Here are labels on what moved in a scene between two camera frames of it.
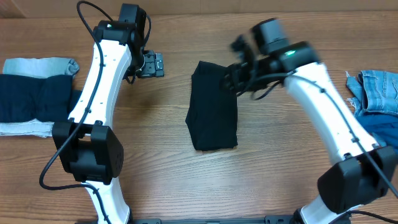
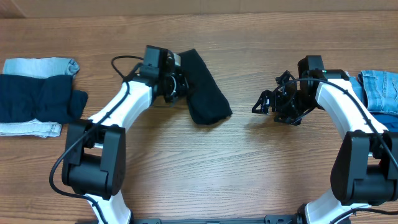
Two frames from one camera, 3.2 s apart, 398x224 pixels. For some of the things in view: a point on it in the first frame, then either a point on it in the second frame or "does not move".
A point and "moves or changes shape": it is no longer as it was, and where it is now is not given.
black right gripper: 234,76 → 280,101
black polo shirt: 212,116 moves or changes shape
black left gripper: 155,65 → 183,75
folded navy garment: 23,98 does not move
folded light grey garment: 44,67 does not move
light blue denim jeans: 374,91 does not move
